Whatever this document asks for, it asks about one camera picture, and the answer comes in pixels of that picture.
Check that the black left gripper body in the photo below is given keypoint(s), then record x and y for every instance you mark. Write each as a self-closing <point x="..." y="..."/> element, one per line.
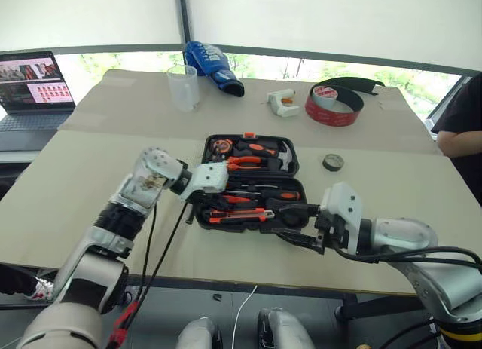
<point x="205" y="198"/>

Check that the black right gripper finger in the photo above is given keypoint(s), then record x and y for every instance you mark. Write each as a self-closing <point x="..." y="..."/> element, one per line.
<point x="301" y="209"/>
<point x="301" y="240"/>

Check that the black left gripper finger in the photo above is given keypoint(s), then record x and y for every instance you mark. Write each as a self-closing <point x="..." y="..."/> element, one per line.
<point x="223" y="206"/>
<point x="219" y="195"/>

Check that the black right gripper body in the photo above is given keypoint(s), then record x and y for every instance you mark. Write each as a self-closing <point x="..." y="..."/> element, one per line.
<point x="331" y="232"/>

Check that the orange tester pen screwdriver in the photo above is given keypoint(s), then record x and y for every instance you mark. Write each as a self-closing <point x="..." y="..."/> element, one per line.
<point x="237" y="198"/>

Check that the black orange utility knife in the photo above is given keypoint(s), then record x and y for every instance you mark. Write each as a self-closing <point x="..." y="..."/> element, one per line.
<point x="241" y="215"/>

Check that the long black orange screwdriver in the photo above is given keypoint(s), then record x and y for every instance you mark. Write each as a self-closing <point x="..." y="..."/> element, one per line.
<point x="284" y="196"/>

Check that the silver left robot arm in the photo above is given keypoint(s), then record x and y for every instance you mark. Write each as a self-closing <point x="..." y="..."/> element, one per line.
<point x="86" y="270"/>

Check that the black tool case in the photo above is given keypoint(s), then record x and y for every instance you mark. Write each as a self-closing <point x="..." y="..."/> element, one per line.
<point x="256" y="213"/>

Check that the orange black tape measure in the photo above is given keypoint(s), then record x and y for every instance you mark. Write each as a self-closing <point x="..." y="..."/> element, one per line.
<point x="222" y="146"/>

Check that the small black floor piece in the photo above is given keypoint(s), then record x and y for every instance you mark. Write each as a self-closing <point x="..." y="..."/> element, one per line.
<point x="217" y="297"/>

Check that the silver right robot leg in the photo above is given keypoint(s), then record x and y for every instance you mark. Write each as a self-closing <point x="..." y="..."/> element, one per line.
<point x="282" y="330"/>

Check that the silver robot leg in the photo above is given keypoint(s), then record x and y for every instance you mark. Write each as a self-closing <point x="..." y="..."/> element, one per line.
<point x="196" y="335"/>
<point x="282" y="330"/>

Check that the large red black tape roll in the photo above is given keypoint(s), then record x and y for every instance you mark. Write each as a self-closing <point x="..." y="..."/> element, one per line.
<point x="331" y="119"/>

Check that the white tape dispenser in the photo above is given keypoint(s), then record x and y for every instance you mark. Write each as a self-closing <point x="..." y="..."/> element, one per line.
<point x="282" y="108"/>

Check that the clear plastic measuring cup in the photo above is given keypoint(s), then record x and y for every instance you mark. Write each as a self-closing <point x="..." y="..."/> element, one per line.
<point x="184" y="92"/>

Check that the grey tape roll red print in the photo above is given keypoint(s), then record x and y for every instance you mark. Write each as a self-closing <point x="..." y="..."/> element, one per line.
<point x="325" y="92"/>

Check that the silver left robot leg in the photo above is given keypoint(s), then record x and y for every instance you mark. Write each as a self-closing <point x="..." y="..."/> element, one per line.
<point x="196" y="335"/>

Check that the blue snack bag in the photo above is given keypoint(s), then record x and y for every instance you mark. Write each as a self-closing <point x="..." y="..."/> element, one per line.
<point x="214" y="62"/>

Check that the person in black shirt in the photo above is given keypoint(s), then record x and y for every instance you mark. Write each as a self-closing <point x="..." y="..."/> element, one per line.
<point x="467" y="108"/>

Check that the crumpled silver red wrapper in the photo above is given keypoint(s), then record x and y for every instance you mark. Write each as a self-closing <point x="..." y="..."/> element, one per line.
<point x="43" y="288"/>

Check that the grey laptop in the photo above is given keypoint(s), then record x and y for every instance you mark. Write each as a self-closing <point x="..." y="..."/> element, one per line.
<point x="34" y="115"/>

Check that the white roller blind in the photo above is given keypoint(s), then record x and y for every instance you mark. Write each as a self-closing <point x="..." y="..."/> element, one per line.
<point x="83" y="17"/>
<point x="331" y="21"/>

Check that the black cloth bundle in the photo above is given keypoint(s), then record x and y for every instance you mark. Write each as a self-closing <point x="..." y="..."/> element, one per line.
<point x="17" y="279"/>

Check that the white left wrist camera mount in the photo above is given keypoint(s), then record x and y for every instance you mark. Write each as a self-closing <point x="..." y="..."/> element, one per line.
<point x="209" y="177"/>

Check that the black metal table frame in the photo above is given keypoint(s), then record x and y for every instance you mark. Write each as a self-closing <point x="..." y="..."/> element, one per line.
<point x="376" y="307"/>

